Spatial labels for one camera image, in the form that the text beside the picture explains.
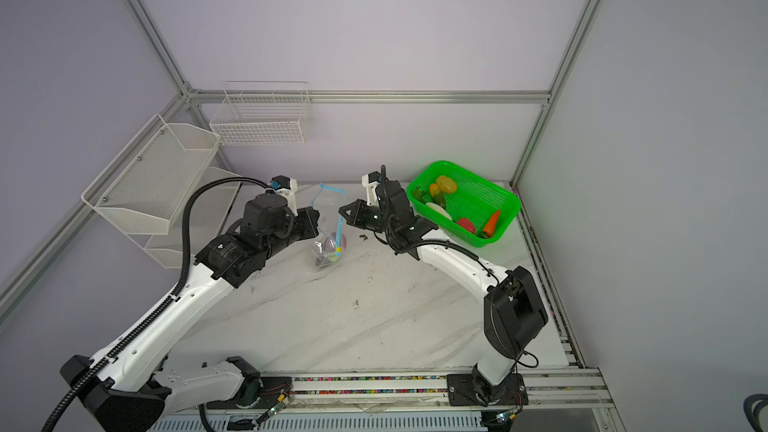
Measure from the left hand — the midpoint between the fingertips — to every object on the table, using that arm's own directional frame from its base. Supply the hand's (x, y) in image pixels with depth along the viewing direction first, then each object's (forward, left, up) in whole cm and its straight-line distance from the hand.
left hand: (317, 215), depth 71 cm
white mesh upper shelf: (+13, +47, -1) cm, 49 cm away
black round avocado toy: (-3, +1, -17) cm, 17 cm away
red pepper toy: (+17, -44, -24) cm, 53 cm away
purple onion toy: (-3, -2, -7) cm, 8 cm away
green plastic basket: (+31, -46, -30) cm, 63 cm away
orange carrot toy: (+18, -54, -27) cm, 63 cm away
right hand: (+3, -3, -2) cm, 5 cm away
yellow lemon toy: (+37, -40, -25) cm, 60 cm away
